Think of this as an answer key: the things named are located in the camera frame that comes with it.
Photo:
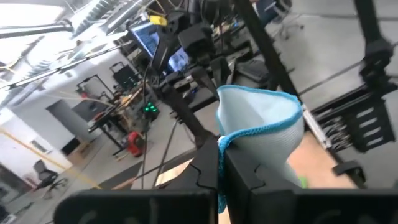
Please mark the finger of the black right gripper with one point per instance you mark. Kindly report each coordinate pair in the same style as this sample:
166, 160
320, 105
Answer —
221, 73
203, 82

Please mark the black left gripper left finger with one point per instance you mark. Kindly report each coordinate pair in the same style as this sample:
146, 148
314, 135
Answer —
140, 208

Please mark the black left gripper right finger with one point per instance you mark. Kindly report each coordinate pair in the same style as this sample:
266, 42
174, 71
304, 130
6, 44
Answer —
311, 208

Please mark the light blue microfiber towel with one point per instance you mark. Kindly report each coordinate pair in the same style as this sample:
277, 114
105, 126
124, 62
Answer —
258, 118

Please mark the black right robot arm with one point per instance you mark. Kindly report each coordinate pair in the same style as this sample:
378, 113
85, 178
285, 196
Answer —
183, 115

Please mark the green microfiber towel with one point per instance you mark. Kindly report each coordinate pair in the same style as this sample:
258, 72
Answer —
303, 182

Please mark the computer monitor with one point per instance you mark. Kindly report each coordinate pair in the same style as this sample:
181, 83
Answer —
146, 39

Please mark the device with green lights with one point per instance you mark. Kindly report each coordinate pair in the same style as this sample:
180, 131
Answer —
150, 108

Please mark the small red floor machine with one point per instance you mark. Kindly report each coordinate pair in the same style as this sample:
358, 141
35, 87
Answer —
136, 144

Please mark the black equipment cart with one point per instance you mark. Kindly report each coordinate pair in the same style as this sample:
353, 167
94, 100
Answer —
124, 76

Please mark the silver aluminium extrusion bar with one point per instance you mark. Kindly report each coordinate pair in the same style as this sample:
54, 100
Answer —
317, 127

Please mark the cluttered black work table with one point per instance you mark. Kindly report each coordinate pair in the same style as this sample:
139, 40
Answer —
109, 121

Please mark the black office chair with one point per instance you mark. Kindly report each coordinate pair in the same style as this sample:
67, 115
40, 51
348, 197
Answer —
46, 175

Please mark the small black edge bracket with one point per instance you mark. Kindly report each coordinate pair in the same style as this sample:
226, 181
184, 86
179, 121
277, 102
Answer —
348, 169

